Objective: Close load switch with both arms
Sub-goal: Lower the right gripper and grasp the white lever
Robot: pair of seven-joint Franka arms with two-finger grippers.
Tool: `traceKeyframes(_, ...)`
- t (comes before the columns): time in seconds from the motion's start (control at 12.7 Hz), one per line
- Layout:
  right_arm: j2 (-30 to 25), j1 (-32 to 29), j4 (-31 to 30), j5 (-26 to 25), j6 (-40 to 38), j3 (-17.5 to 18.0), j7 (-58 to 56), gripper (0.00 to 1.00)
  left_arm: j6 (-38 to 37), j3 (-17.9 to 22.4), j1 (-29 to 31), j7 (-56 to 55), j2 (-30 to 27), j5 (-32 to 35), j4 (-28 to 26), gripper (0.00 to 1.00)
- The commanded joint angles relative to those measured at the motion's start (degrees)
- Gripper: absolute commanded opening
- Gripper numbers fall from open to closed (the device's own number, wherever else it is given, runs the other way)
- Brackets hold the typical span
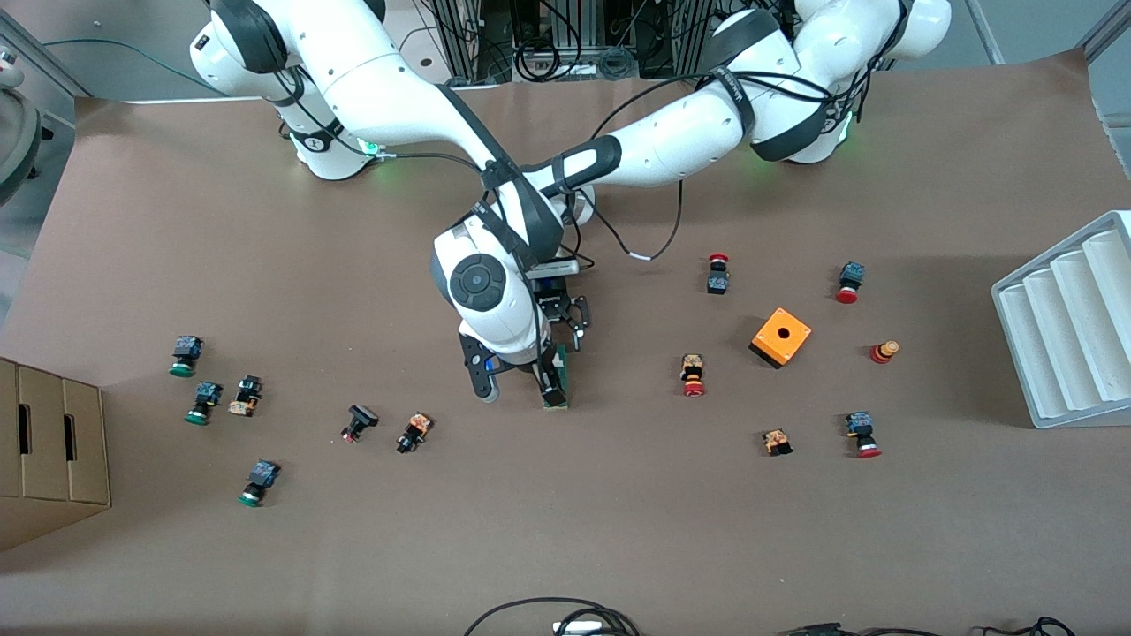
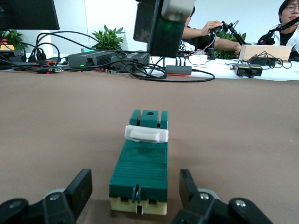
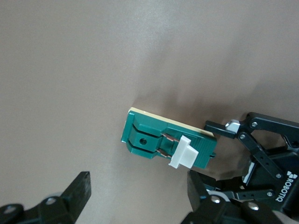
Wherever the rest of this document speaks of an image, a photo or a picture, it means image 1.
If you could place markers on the small orange contact block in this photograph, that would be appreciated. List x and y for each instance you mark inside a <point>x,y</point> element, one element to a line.
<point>777,442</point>

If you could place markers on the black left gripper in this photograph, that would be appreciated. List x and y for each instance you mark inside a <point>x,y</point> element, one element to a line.
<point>560,311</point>

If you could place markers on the green mushroom pushbutton switch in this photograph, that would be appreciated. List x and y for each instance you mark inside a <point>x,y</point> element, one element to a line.
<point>258,481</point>
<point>185,355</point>
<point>204,402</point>

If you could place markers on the grey ribbed plastic tray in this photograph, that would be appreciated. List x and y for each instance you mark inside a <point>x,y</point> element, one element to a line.
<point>1069,318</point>

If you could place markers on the red mushroom pushbutton black block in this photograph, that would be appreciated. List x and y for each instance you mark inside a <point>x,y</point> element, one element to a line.
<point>717,276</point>

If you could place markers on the beige black switch block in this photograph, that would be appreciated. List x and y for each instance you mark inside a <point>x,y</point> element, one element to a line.
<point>246,396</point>

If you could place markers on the red mushroom pushbutton blue block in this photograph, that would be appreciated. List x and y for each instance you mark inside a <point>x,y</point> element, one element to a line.
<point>863,435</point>
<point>850,283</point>

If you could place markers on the black flat-head switch red contacts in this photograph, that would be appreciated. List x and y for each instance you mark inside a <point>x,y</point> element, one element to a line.
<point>358,422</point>

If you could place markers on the red emergency button orange block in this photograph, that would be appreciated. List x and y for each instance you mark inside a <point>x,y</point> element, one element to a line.
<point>693,374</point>

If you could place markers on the grey usb hub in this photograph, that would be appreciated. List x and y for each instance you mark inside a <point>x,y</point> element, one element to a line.
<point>579,628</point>

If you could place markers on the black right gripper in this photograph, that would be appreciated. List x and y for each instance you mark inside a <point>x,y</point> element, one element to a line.
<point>551,369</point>

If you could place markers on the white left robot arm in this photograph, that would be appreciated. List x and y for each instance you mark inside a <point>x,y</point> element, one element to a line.
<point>689,132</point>

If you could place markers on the grey round device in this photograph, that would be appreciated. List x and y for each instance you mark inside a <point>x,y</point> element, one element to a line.
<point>13,132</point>

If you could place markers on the black selector switch orange block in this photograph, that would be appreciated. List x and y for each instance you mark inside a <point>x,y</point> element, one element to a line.
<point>413,432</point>

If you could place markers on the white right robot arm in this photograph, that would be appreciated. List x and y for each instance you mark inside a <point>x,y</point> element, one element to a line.
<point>380,88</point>

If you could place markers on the brown table cover mat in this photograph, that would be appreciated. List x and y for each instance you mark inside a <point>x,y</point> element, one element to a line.
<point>530,530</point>

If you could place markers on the green load switch white end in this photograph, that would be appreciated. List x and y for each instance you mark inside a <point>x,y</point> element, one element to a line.
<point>557,402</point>

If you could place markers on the orange button enclosure box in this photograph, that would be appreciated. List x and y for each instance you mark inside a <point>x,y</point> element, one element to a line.
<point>781,340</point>

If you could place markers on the brown cardboard bin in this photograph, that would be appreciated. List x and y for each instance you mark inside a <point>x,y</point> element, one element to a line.
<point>88,442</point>
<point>7,424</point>
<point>49,433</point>

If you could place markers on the red yellow button head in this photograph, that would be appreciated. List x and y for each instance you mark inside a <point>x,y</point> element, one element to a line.
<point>884,352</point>

